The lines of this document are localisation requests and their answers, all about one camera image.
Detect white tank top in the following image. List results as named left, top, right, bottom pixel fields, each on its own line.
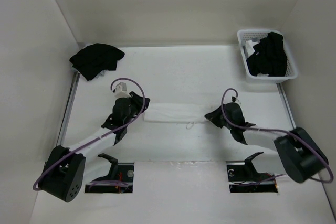
left=143, top=103, right=214, bottom=129

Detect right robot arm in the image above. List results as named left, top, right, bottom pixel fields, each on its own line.
left=205, top=102, right=334, bottom=183

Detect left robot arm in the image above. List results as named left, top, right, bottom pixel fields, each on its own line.
left=33, top=92, right=151, bottom=202

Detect stack of black tank tops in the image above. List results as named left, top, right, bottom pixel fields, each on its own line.
left=69, top=43, right=125, bottom=81

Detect black tank tops in basket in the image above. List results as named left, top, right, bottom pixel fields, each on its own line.
left=246, top=32, right=287, bottom=77

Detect white plastic basket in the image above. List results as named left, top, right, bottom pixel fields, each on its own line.
left=237, top=28, right=298, bottom=84

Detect white garment in basket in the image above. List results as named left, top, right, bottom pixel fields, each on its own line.
left=245, top=38, right=260, bottom=58

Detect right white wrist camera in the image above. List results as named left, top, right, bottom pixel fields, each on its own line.
left=232, top=96, right=241, bottom=105

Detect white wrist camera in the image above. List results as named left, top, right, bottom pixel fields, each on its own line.
left=232, top=96, right=241, bottom=105
left=112, top=82, right=130, bottom=99

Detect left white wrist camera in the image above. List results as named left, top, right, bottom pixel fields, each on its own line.
left=112, top=82, right=130, bottom=99

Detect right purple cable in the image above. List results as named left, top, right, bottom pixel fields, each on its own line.
left=222, top=88, right=334, bottom=187

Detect purple cable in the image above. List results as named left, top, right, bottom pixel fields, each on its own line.
left=222, top=88, right=334, bottom=187
left=32, top=78, right=146, bottom=192

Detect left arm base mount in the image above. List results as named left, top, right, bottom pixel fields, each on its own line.
left=83, top=153, right=135, bottom=194

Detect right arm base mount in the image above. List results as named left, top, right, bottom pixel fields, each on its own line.
left=226, top=152, right=278, bottom=193

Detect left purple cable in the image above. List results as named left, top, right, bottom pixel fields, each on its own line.
left=32, top=78, right=146, bottom=192

